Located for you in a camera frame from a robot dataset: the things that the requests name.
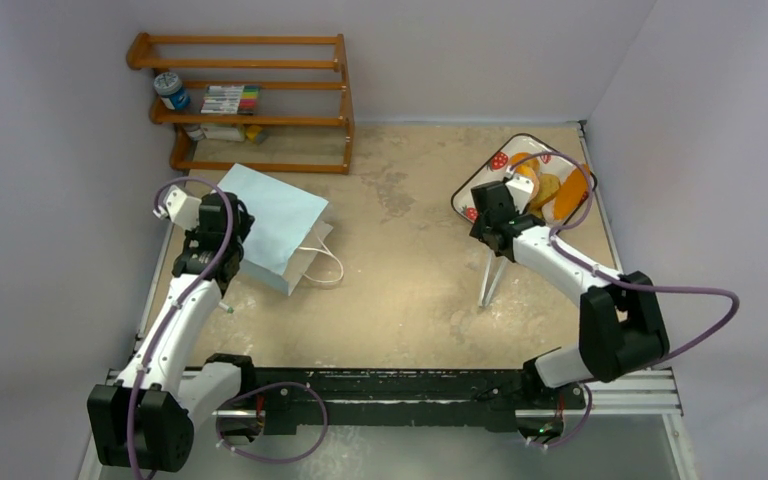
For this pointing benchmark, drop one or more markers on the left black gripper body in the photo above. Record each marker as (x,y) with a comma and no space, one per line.
(245,225)

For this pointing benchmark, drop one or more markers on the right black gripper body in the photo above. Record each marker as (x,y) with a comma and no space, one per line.
(490,206)

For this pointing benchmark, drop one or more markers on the metal tongs with white handle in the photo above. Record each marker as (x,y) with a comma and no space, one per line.
(494,270)

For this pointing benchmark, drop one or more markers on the white orange fake bread slice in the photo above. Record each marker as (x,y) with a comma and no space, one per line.
(571,193)

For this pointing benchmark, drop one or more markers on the light blue paper bag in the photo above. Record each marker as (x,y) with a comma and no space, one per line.
(288,233)

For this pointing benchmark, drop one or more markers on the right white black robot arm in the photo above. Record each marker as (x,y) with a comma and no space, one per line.
(620,324)

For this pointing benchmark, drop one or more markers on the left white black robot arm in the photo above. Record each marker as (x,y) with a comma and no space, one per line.
(172,344)

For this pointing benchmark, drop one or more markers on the white strawberry print tray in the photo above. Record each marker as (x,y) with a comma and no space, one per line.
(526,155)

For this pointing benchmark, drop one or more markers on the small white box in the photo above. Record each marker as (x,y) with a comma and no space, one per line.
(223,132)

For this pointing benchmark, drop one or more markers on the small yellow block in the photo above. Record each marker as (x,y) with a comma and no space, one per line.
(255,134)

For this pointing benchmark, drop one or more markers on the box of coloured markers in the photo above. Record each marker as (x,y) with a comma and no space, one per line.
(230,100)

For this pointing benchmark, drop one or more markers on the orange wooden shelf rack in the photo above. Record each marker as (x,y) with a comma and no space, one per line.
(143,54)

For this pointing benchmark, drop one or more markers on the blue lidded jar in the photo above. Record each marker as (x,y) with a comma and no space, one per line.
(171,90)

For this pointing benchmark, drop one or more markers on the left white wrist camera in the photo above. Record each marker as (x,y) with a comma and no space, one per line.
(179,207)

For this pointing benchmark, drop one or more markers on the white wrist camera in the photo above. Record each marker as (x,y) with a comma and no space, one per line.
(179,207)
(521,189)

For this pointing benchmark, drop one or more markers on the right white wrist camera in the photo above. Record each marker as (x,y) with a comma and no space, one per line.
(521,189)

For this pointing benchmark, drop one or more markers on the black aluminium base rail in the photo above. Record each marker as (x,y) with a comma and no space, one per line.
(498,401)

